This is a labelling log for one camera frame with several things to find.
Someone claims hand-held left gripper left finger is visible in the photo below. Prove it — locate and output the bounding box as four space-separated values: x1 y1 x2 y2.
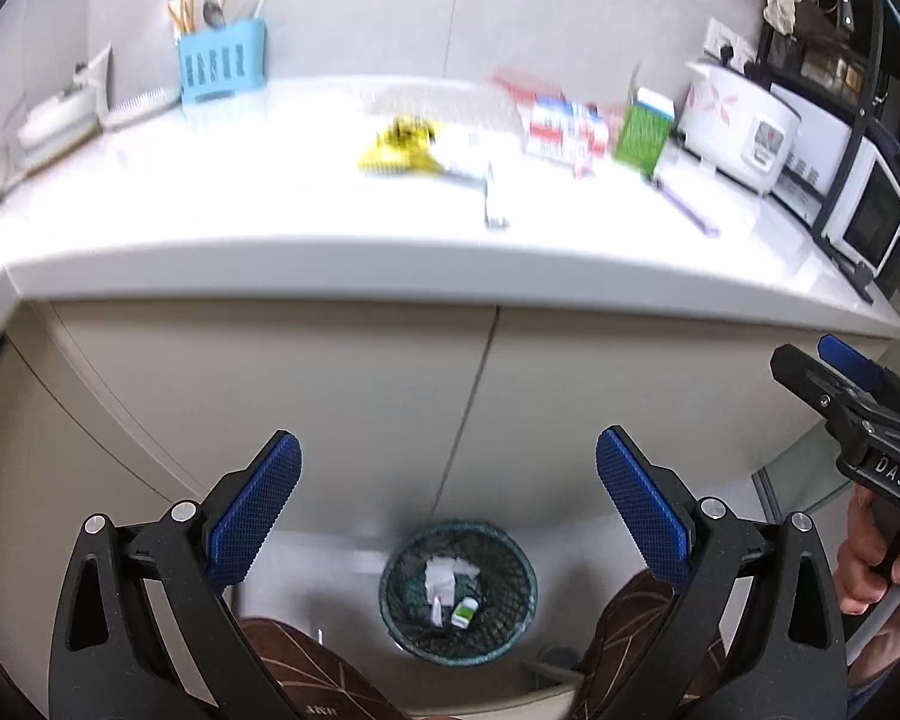
49 429 305 720

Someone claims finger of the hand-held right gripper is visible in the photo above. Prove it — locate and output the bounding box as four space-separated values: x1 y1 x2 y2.
770 343 871 428
816 335 900 428

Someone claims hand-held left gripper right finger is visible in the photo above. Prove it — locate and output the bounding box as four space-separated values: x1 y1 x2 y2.
595 425 848 720

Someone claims black mesh trash basket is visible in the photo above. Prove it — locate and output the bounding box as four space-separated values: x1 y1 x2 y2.
379 519 539 665

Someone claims white tissue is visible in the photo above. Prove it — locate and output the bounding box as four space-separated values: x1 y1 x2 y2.
420 555 482 605

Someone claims green carton box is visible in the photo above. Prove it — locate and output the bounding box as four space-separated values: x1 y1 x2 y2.
613 86 677 175

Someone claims blue white milk carton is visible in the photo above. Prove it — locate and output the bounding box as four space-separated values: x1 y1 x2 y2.
523 94 612 170

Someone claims yellow snack packet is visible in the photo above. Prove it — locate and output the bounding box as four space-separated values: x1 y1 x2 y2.
358 116 443 177

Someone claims red mesh net bag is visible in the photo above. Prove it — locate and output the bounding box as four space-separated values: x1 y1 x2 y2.
491 69 563 102

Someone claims clear bubble wrap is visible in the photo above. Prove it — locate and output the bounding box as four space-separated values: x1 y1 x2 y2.
360 79 533 136

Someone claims person's right hand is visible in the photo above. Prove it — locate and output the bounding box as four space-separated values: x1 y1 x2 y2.
836 486 900 616

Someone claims brown patterned slipper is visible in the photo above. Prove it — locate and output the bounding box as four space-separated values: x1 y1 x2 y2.
240 617 421 720
570 570 728 720

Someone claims white microwave oven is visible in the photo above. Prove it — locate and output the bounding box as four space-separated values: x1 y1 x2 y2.
776 139 900 278

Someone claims black kitchen rack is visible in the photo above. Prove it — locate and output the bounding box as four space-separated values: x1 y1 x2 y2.
750 0 900 305

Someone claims white floral rice cooker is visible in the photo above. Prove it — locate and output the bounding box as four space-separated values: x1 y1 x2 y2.
675 58 803 197

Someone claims blue patterned plate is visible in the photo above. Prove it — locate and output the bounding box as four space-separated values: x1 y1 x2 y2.
101 86 182 128

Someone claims stacked white bowl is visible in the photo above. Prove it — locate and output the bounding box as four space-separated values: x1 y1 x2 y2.
15 86 98 158

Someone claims blue utensil holder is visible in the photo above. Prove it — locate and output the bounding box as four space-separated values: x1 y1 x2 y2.
178 19 269 107

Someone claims white pitcher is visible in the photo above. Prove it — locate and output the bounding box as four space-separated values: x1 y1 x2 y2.
71 41 113 117

